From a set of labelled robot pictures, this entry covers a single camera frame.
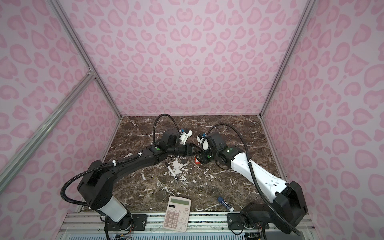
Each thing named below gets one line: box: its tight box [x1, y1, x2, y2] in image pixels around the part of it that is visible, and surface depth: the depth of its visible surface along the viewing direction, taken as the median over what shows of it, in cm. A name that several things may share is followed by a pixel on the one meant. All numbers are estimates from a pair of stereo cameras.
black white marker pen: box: [164, 161, 179, 181], surface depth 92 cm
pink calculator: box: [162, 196, 192, 233], surface depth 76 cm
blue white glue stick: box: [217, 196, 235, 213], surface depth 78 cm
